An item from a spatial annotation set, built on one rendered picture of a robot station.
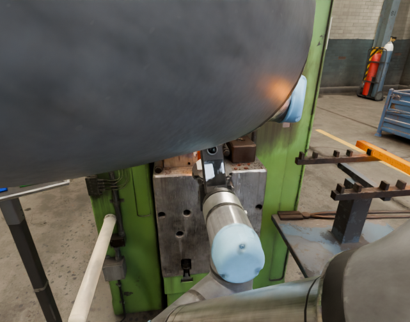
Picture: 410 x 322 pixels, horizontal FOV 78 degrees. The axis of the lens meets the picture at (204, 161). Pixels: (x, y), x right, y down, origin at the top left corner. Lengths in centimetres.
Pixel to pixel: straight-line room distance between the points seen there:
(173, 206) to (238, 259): 52
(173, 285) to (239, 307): 90
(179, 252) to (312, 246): 46
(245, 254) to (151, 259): 96
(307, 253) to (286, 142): 44
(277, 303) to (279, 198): 102
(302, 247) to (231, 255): 55
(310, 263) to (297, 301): 67
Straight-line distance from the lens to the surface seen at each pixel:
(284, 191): 121
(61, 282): 189
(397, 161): 95
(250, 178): 87
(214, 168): 52
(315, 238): 95
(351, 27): 871
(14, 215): 95
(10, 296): 196
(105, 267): 128
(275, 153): 109
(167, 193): 85
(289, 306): 19
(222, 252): 38
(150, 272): 137
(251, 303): 23
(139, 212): 114
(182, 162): 86
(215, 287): 45
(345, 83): 889
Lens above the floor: 129
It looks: 25 degrees down
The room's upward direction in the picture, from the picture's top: straight up
